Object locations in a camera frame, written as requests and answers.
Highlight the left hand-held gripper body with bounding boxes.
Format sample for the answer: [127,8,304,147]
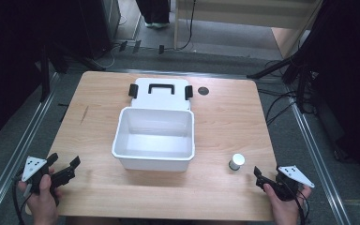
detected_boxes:
[20,156,77,195]

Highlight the white floor cable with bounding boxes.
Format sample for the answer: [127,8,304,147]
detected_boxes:
[88,42,129,70]

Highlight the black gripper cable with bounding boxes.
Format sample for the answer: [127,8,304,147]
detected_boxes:
[293,187,311,225]
[11,174,26,225]

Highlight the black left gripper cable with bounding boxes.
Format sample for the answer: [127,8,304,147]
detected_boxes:
[11,174,26,225]

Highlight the light wooden furniture frame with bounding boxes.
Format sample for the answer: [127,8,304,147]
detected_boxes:
[172,0,323,60]

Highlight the black stand leg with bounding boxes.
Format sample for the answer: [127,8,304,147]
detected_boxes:
[246,56,298,80]

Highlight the dark cabinet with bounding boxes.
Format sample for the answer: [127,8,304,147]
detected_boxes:
[77,0,122,60]

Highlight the white lid with black handle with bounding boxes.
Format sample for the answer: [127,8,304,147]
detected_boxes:
[127,77,194,112]

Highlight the black hanging cable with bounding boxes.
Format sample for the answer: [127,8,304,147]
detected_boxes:
[165,0,198,52]

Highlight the person's left hand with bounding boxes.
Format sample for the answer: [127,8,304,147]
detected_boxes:
[17,173,63,225]

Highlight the person's right hand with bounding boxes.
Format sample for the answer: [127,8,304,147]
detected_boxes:
[263,184,312,225]

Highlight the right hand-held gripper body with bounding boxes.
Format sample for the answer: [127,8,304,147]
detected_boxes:
[255,165,316,202]

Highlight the small white-capped bottle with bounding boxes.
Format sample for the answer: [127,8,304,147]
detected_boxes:
[228,153,246,172]

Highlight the metal floor rail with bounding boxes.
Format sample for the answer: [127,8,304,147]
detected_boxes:
[285,90,353,225]
[0,72,60,225]

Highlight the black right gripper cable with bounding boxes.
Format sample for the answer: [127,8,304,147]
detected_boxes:
[293,187,311,225]

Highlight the white plastic storage box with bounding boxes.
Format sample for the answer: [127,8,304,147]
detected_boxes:
[111,106,196,173]

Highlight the black upright stand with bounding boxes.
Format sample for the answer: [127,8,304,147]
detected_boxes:
[38,45,52,103]

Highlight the black floor cables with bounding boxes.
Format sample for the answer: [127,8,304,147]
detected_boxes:
[257,87,298,127]

